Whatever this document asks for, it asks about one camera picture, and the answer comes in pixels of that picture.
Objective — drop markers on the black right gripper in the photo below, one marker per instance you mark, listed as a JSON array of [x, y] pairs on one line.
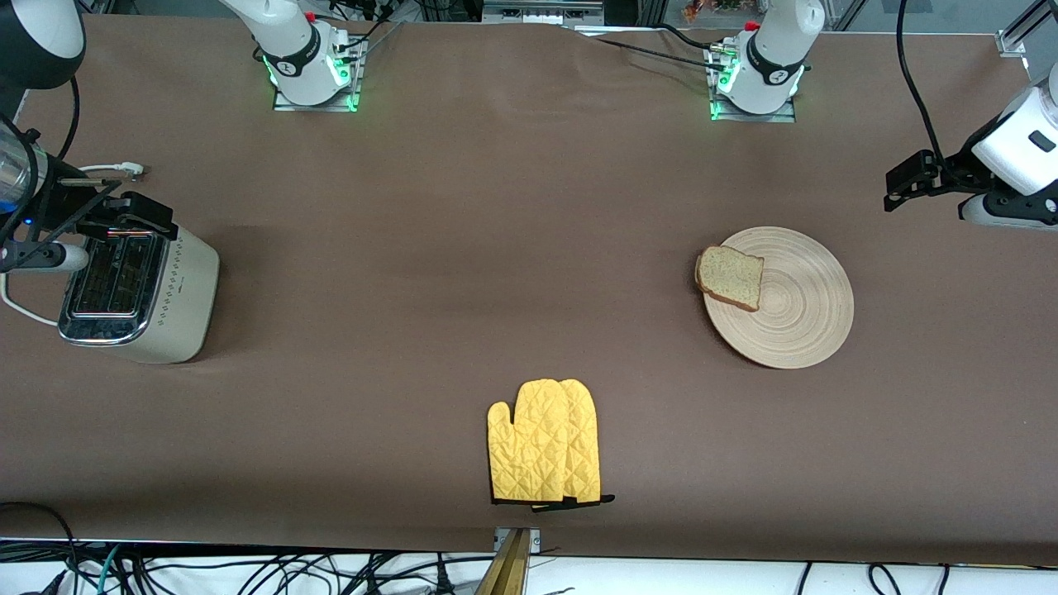
[[56, 204]]

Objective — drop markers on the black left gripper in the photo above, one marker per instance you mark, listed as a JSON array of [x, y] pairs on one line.
[[950, 172]]

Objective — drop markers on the round wooden plate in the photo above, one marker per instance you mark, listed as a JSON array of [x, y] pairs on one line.
[[802, 318]]

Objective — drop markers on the brown bread slice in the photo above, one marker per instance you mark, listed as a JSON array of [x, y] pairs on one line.
[[731, 277]]

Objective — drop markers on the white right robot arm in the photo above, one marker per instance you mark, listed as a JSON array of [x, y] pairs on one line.
[[297, 49]]

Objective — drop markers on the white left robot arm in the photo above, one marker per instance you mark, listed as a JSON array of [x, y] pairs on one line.
[[777, 58]]

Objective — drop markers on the cream and chrome toaster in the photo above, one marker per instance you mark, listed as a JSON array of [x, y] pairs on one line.
[[173, 306]]

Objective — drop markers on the brown table cover sheet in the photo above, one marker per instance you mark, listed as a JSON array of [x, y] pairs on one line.
[[529, 207]]

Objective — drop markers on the grey metal box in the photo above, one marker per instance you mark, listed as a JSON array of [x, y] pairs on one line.
[[537, 11]]

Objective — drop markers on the yellow quilted oven mitt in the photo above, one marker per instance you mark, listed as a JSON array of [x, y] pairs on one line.
[[585, 446], [529, 446]]

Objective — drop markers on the brass coloured bar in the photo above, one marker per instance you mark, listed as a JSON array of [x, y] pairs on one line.
[[508, 570]]

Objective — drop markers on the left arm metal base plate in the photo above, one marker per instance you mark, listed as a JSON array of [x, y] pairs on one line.
[[760, 118]]

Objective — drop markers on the aluminium frame profile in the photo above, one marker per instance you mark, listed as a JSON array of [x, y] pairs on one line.
[[1012, 41]]

